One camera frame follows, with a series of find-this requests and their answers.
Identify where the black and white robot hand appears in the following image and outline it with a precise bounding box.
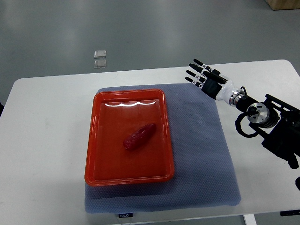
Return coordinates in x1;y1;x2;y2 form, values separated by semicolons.
185;59;245;107

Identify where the red pepper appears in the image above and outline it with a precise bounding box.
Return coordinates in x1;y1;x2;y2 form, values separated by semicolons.
123;123;157;150

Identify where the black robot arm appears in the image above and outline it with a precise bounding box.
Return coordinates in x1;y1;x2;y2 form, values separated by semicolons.
234;86;300;169

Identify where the red plastic tray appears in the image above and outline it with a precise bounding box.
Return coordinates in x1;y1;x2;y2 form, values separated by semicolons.
84;89;174;187

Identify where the grey-blue textured mat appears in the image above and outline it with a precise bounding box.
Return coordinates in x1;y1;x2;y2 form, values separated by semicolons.
85;83;241;213

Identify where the cardboard box corner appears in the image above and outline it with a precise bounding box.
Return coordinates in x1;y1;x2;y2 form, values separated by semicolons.
266;0;300;10

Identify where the upper metal floor plate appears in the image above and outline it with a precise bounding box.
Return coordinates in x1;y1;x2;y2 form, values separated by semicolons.
94;50;106;59

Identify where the white table leg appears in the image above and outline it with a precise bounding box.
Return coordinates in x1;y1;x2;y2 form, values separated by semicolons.
243;214;257;225

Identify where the black table edge tag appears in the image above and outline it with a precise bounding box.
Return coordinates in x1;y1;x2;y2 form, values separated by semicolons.
280;210;300;217

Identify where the black table control label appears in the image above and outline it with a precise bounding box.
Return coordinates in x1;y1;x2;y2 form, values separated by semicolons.
118;213;133;218

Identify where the dark object at left edge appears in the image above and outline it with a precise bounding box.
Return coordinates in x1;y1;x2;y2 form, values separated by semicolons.
0;103;4;116

